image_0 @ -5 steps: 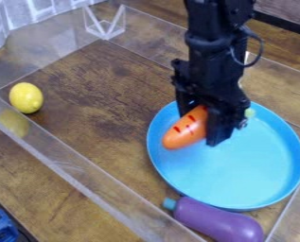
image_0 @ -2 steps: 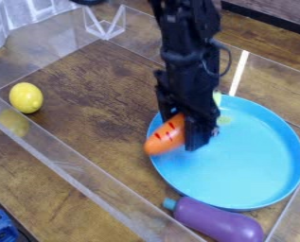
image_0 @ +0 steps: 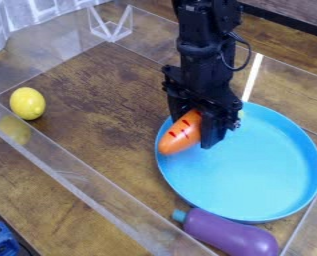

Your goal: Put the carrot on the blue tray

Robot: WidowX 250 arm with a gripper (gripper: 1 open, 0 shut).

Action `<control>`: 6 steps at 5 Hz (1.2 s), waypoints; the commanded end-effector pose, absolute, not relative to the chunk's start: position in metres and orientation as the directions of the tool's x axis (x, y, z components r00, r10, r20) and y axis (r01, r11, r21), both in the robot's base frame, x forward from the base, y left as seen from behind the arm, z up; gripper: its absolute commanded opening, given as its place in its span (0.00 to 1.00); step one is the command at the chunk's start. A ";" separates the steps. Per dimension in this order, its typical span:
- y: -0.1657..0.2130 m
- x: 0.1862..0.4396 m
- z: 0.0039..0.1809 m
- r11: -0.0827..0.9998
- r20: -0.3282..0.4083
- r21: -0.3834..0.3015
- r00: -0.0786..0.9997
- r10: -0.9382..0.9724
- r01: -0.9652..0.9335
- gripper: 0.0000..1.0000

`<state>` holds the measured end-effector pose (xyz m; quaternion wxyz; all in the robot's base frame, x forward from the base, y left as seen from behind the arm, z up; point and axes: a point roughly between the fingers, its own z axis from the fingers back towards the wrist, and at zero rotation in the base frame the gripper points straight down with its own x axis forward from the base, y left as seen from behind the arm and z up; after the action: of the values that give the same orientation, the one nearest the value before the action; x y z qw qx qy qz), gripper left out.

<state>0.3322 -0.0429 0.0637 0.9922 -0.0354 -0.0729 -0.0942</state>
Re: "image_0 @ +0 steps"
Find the orange toy carrot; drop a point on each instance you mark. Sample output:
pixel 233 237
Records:
pixel 182 134

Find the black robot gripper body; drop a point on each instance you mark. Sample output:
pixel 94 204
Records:
pixel 205 74

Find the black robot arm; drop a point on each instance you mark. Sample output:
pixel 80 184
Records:
pixel 206 21

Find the clear acrylic barrier wall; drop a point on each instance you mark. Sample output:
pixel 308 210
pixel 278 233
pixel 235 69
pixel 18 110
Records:
pixel 80 189

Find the yellow toy lemon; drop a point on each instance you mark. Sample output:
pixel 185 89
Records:
pixel 27 103

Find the blue plastic object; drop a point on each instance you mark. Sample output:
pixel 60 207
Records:
pixel 8 244

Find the blue round tray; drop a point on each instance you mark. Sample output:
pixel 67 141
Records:
pixel 257 176

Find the black baseboard strip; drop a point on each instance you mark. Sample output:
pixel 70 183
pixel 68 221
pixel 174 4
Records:
pixel 280 19

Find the purple toy eggplant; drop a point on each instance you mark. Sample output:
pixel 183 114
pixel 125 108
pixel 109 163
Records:
pixel 237 239

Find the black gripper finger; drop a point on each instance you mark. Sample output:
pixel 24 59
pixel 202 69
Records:
pixel 181 102
pixel 215 123

